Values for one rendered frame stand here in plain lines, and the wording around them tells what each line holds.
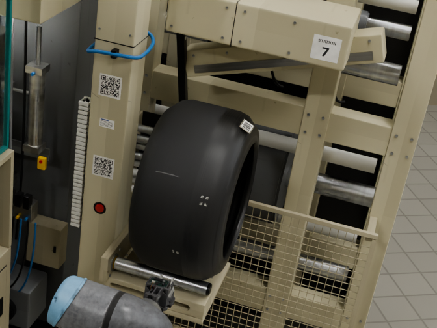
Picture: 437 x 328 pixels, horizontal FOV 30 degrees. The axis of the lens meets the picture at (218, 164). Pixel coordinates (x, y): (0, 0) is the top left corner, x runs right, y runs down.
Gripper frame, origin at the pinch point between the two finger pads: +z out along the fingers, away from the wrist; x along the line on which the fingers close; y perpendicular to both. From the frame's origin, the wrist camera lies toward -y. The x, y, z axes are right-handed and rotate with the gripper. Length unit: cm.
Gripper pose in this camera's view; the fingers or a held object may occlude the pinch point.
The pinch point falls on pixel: (168, 286)
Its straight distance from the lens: 255.7
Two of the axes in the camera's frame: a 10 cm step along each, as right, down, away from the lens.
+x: -9.5, -2.5, 1.8
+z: 2.5, -3.0, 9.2
